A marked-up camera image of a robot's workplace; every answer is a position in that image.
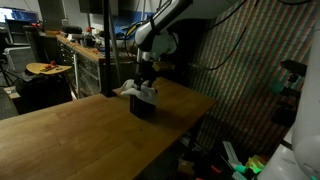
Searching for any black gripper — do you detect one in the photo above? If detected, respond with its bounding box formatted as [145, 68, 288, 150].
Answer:
[134, 59, 157, 90]

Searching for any white woven towel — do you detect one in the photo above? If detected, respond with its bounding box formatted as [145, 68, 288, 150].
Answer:
[119, 78, 158, 106]

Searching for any black mesh box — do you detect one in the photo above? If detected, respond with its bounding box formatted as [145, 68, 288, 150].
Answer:
[129, 94, 158, 119]

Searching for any silver aluminium bar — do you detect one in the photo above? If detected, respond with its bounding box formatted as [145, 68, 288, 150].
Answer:
[134, 0, 148, 83]

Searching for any black vertical pole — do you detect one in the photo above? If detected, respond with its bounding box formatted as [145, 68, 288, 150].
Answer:
[101, 0, 118, 98]

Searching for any wooden workbench with drawers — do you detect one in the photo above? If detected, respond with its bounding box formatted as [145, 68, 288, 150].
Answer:
[55, 33, 138, 98]

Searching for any black case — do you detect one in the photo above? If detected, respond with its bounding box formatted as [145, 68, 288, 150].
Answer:
[61, 25, 83, 35]

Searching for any round wooden stool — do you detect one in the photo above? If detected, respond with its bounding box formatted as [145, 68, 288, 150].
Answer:
[25, 60, 73, 76]

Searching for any white flat strip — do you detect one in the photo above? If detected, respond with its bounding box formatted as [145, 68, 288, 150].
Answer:
[222, 140, 240, 165]

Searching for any small orange tool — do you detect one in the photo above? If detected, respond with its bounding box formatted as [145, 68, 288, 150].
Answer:
[210, 164, 223, 175]

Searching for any grey mesh office chair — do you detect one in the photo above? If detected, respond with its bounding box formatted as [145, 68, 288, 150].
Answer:
[2, 45, 36, 73]

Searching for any green yellow plastic toy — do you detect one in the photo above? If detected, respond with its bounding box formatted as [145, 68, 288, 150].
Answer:
[233, 154, 270, 176]

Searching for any lit computer monitor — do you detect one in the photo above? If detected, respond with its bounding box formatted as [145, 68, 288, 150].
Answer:
[0, 7, 39, 24]

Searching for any tan wrist camera box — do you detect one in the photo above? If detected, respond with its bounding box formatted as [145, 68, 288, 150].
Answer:
[152, 61, 176, 72]

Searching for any blue wall panel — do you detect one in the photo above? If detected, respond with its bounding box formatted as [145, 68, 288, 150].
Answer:
[113, 12, 156, 43]

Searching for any black metal table frame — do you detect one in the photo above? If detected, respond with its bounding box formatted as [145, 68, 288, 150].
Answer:
[184, 114, 203, 159]

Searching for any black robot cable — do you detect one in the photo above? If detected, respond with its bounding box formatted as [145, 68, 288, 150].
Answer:
[199, 0, 258, 72]

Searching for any dark wall screen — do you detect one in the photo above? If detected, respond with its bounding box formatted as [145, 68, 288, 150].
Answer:
[78, 0, 105, 15]

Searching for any black camera on stand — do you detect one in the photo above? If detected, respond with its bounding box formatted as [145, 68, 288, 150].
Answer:
[269, 59, 308, 128]

